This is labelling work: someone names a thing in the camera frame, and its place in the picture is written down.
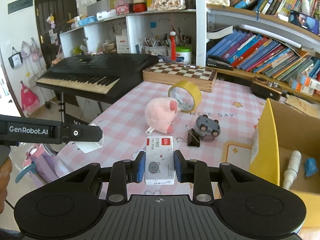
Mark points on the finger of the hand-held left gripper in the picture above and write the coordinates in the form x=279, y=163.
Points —
x=85, y=133

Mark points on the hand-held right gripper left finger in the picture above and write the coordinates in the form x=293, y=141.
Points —
x=141, y=166

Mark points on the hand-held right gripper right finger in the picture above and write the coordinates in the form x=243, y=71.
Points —
x=178, y=166

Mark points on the white staple box red label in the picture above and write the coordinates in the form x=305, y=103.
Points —
x=160, y=160

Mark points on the black binder clip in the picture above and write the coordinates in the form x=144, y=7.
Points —
x=193, y=141

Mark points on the grey toy car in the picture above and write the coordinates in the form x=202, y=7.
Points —
x=207, y=126

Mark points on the pink plush toy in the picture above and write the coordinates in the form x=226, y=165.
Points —
x=157, y=115

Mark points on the yellow cardboard box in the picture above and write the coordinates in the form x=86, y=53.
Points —
x=265, y=140

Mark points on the white plastic bottle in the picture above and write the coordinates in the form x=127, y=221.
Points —
x=293, y=165

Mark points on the blue pouch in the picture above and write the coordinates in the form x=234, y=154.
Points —
x=311, y=167

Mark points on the person's left hand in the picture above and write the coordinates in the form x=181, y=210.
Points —
x=5, y=185

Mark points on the pink backpack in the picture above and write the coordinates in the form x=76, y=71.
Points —
x=29, y=98

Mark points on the black keyboard stand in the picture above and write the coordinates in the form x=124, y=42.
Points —
x=63, y=107

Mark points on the pink checked tablecloth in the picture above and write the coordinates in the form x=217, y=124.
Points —
x=120, y=120

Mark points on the black electronic keyboard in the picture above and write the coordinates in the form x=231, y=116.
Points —
x=100, y=67

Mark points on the hanging tote bag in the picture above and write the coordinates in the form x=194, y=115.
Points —
x=15, y=59

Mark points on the yellow tape roll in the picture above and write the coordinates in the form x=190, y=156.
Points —
x=193, y=90

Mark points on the wooden chessboard box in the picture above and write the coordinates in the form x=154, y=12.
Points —
x=175, y=72

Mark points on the white carton red label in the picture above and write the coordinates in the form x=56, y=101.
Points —
x=122, y=45

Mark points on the small red white toy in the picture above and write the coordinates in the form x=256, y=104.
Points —
x=188, y=66

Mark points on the white pen holder cup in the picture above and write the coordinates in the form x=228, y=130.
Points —
x=155, y=50

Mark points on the green lid jar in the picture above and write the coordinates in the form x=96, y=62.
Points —
x=183, y=56

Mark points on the black stapler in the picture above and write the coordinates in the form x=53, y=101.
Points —
x=220, y=63

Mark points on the blue tissue pack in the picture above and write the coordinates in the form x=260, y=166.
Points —
x=87, y=21

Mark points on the dark wooden door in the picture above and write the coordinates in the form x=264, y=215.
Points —
x=55, y=17

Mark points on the dark brown wooden box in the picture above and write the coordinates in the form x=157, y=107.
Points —
x=265, y=88

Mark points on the white cubby shelf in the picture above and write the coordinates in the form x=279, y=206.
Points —
x=135, y=27

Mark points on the white wipes pack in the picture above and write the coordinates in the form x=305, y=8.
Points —
x=106, y=15

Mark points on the red tassel ornament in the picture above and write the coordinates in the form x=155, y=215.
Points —
x=173, y=45

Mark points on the pink cartoon box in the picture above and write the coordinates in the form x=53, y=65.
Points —
x=122, y=8

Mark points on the brown cardboard sheet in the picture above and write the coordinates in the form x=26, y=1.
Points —
x=302, y=105

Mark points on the row of leaning books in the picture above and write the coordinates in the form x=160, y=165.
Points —
x=262, y=52

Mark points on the orange white medicine box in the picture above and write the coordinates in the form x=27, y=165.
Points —
x=308, y=80
x=300, y=87

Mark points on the white bookshelf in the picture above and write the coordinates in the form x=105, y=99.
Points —
x=200, y=17

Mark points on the smartphone showing video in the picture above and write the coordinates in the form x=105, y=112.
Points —
x=303, y=22

